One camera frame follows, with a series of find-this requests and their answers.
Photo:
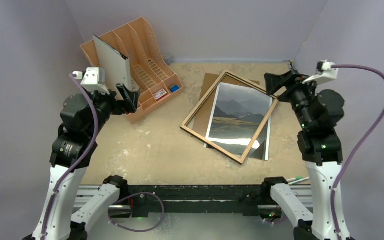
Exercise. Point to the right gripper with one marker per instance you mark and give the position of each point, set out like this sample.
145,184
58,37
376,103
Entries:
287,86

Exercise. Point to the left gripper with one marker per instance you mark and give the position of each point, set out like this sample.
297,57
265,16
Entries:
121,106

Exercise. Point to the landscape photo print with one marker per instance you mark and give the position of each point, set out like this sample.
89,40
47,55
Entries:
236,114

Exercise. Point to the brown backing board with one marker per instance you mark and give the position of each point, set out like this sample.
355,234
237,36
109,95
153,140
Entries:
198,119

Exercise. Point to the wooden picture frame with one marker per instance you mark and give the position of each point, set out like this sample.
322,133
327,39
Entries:
260,143

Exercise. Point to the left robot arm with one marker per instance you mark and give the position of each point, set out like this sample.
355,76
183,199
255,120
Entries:
83,116

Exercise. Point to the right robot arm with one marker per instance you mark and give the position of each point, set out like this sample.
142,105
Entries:
321,150

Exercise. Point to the orange file organizer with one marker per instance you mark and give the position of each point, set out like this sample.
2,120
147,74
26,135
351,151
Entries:
137,41

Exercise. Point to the red white small box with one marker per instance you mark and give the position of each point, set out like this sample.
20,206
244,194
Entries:
160,94

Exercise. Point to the white binder folder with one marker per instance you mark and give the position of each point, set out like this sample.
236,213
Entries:
116,65

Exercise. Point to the blue small box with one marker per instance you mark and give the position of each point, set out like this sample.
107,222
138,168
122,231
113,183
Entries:
174,88

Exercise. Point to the white green pen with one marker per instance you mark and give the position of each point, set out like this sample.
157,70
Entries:
293,179

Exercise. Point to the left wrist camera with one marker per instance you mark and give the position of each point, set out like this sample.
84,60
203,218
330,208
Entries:
92,80

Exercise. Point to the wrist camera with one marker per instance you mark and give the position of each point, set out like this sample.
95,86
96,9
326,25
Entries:
325,73
92,80

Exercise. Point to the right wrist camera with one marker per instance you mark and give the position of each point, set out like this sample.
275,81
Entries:
325,73

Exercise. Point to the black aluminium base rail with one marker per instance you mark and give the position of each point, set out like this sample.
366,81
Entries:
246,200

